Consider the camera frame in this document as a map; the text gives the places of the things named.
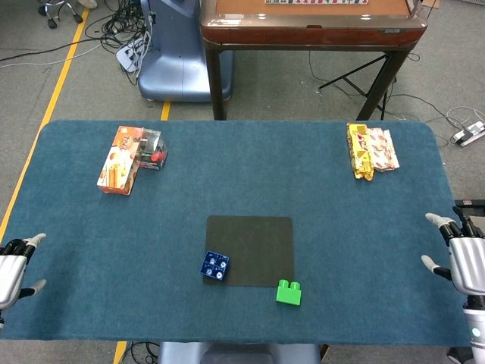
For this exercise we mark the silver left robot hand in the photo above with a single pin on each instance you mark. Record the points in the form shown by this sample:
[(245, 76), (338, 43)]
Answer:
[(9, 273)]

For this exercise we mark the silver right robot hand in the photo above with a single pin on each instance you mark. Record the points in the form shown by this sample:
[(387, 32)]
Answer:
[(468, 261)]

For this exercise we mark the green toy brick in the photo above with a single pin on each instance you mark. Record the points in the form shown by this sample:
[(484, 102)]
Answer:
[(288, 295)]

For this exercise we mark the blue toy brick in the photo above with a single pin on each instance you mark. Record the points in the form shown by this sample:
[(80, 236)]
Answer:
[(214, 266)]

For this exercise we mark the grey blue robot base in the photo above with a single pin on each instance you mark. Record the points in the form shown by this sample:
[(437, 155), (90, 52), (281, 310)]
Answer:
[(238, 354)]

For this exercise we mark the black box with red label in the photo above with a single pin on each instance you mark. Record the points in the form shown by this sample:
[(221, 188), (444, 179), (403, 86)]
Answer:
[(471, 203)]

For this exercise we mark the grey power strip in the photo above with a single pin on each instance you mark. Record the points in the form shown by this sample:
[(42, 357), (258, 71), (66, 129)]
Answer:
[(470, 134)]

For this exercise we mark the white red snack packet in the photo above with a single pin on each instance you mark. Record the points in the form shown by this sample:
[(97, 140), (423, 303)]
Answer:
[(383, 151)]

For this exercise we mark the yellow snack packet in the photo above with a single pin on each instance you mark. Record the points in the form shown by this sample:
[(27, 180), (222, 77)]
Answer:
[(359, 151)]

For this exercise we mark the orange biscuit box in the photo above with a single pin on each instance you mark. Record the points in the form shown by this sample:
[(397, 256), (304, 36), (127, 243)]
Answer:
[(119, 163)]

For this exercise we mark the dark snack box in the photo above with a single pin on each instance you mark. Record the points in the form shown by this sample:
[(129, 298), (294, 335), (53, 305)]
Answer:
[(153, 151)]

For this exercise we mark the black rectangular mat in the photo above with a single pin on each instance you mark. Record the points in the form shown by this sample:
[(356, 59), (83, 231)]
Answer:
[(257, 246)]

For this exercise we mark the blue table cloth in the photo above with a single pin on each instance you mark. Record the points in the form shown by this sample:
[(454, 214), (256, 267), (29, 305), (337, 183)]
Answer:
[(242, 174)]

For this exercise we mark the white power strip with plugs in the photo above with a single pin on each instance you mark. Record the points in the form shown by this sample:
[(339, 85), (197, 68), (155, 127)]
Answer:
[(129, 57)]

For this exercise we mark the chair base with castors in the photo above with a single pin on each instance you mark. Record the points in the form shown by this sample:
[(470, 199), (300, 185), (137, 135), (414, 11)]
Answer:
[(60, 11)]

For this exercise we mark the blue grey machine base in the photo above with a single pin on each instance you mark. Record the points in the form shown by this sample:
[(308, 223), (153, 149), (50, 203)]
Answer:
[(178, 64)]

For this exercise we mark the brown mahjong table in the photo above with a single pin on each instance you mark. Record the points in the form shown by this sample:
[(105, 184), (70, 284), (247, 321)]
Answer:
[(310, 32)]

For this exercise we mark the row of mahjong tiles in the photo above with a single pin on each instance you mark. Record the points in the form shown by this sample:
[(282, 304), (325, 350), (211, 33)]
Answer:
[(316, 2)]

